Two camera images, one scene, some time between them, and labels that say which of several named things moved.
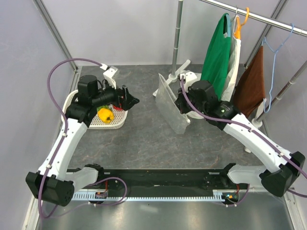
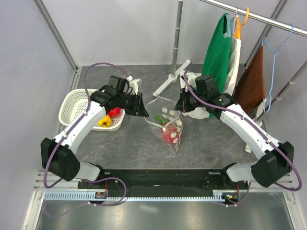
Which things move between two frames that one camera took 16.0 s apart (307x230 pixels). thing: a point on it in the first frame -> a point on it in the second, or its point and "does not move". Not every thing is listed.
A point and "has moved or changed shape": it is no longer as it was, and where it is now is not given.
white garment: [235, 48] does not move
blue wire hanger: [276, 51] does not move
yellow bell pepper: [106, 115] has moved or changed shape
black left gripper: [127, 102] -> [138, 109]
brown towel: [249, 91] does not move
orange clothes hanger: [237, 32] does not move
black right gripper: [180, 102] does not move
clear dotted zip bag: [167, 105] -> [161, 114]
